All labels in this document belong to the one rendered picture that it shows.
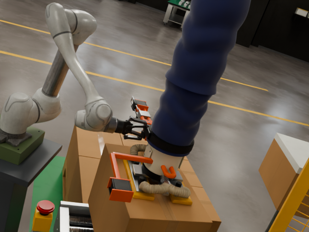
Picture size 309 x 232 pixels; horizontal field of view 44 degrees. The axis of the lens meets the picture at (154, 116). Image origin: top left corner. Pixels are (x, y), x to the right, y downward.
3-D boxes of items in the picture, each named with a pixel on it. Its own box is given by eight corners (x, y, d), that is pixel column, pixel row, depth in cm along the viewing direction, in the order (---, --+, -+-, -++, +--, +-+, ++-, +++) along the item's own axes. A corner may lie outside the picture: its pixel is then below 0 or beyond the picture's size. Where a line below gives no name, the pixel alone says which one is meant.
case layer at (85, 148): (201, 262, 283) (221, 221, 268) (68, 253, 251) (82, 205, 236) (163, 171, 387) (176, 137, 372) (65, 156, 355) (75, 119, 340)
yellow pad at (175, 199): (191, 205, 177) (195, 197, 175) (172, 203, 174) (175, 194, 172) (172, 165, 206) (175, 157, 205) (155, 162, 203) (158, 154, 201)
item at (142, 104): (146, 113, 233) (148, 107, 231) (134, 111, 231) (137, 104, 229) (143, 108, 240) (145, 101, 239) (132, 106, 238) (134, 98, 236)
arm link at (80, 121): (100, 135, 200) (106, 130, 188) (71, 130, 195) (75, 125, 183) (103, 115, 203) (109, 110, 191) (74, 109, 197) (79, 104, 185)
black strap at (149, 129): (198, 157, 172) (201, 150, 171) (151, 149, 165) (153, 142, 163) (184, 133, 192) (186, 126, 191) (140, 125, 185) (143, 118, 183)
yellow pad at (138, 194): (153, 200, 171) (157, 192, 169) (133, 198, 167) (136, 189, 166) (140, 160, 200) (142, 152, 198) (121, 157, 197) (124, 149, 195)
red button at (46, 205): (53, 219, 151) (54, 211, 149) (34, 217, 149) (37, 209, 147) (53, 207, 157) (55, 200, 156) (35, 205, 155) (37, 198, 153)
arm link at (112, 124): (101, 126, 202) (112, 129, 204) (103, 135, 194) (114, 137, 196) (105, 112, 199) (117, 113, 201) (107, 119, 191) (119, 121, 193)
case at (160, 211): (183, 286, 185) (213, 222, 170) (105, 287, 169) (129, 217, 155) (150, 205, 235) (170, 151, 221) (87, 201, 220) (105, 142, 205)
